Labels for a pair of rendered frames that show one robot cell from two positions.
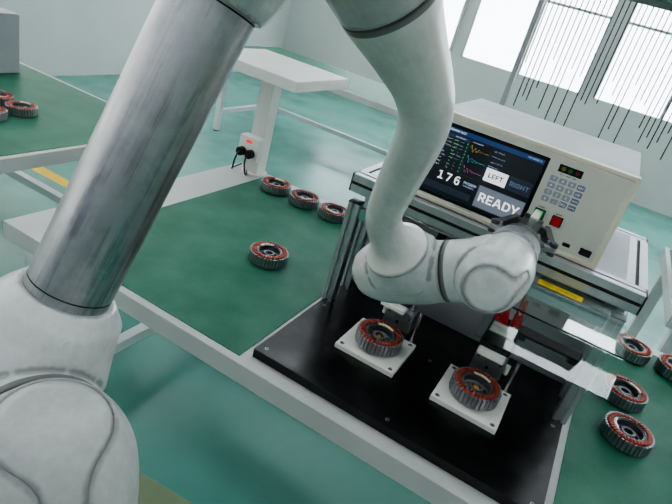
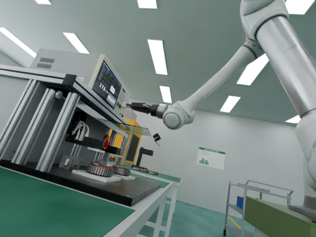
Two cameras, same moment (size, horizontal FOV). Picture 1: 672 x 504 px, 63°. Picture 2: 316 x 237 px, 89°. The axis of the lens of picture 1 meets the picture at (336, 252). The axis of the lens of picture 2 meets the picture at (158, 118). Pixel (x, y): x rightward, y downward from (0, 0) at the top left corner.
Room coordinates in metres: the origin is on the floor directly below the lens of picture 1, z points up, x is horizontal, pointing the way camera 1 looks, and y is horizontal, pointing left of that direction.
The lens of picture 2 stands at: (1.04, 0.61, 0.87)
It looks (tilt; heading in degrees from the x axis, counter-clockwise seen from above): 16 degrees up; 261
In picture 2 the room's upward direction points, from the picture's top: 14 degrees clockwise
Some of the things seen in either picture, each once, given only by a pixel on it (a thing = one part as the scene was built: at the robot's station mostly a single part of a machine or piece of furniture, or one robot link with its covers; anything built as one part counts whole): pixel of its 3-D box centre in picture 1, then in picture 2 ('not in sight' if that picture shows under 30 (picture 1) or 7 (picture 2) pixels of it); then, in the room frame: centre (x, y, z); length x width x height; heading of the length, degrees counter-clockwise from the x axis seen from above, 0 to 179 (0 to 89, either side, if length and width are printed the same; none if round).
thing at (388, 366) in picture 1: (376, 345); (98, 175); (1.10, -0.15, 0.78); 0.15 x 0.15 x 0.01; 68
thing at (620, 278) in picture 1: (504, 215); (78, 106); (1.35, -0.38, 1.09); 0.68 x 0.44 x 0.05; 68
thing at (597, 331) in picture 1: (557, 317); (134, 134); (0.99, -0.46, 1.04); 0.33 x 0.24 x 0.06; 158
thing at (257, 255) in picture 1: (268, 254); not in sight; (1.40, 0.18, 0.77); 0.11 x 0.11 x 0.04
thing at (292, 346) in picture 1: (422, 373); (106, 177); (1.07, -0.27, 0.76); 0.64 x 0.47 x 0.02; 68
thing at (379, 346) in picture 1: (379, 337); (100, 169); (1.10, -0.15, 0.80); 0.11 x 0.11 x 0.04
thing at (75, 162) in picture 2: (401, 315); (71, 162); (1.23, -0.21, 0.80); 0.08 x 0.05 x 0.06; 68
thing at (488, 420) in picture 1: (471, 396); (119, 175); (1.01, -0.38, 0.78); 0.15 x 0.15 x 0.01; 68
